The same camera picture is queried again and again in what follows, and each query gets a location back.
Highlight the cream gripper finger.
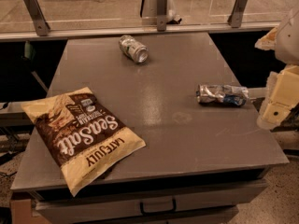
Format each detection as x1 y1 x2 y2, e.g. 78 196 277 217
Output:
254 27 278 50
257 64 299 130

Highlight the crushed blue silver redbull can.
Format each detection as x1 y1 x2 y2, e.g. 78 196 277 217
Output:
196 84 249 106

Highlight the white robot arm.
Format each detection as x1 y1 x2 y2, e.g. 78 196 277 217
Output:
255 5 299 130

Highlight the green silver soda can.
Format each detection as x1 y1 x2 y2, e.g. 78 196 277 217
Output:
119 35 149 63

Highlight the Late July chips bag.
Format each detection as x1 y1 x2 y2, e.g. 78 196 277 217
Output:
21 88 146 195

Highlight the right metal bracket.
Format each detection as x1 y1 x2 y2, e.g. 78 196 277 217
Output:
228 0 248 28

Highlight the metal bracket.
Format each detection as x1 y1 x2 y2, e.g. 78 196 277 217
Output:
228 0 248 28
157 0 167 32
23 0 50 36

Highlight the middle metal bracket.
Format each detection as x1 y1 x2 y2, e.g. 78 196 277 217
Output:
157 0 167 32

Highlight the metal rail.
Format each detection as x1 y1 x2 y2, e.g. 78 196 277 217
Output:
0 21 279 42

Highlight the left metal bracket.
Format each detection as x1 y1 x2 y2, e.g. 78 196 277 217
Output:
23 0 50 36

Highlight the grey drawer with black handle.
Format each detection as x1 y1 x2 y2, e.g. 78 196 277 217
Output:
36 179 267 224

